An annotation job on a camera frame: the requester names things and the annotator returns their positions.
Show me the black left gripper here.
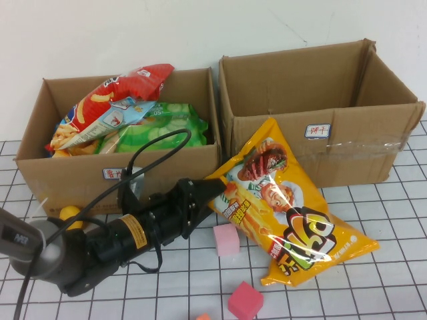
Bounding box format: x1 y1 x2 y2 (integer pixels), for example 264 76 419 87
146 178 232 247

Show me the orange fries snack bag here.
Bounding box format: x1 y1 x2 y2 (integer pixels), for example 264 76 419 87
203 117 380 287

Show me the light blue snack bag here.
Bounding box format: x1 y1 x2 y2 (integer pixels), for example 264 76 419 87
99 96 157 135

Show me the yellow-orange snack bag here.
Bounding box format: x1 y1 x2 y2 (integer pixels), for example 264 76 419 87
51 138 101 158

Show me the red fries snack bag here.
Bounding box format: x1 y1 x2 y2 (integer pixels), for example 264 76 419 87
45 63 175 151

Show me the light pink foam cube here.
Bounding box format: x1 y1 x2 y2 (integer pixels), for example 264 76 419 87
213 223 241 257

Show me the green cucumber chip bag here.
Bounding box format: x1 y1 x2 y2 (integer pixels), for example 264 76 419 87
99 102 208 155

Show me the blue-bordered handwritten chips label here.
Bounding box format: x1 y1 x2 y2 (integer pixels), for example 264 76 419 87
102 167 127 181

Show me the magenta foam cube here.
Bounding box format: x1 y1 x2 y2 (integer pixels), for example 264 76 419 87
227 280 264 318

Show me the blue-bordered handwritten biscuit label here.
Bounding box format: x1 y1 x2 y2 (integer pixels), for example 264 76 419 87
305 123 331 139

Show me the yellow rubber duck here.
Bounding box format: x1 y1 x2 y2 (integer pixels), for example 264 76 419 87
59 205 85 231

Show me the cardboard box with sf-express print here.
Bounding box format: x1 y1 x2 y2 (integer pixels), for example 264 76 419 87
13 67 223 217

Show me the clear-taped cardboard box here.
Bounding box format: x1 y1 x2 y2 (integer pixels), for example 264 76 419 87
218 39 426 189

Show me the white zip tie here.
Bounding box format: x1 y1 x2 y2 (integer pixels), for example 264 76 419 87
28 196 50 249

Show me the clear packing tape strip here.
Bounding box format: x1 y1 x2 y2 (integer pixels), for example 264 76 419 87
326 136 410 157

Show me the short black wrist cable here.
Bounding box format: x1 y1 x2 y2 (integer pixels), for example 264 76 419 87
129 233 163 273

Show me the long black camera cable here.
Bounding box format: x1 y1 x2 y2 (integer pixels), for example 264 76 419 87
12 128 193 320

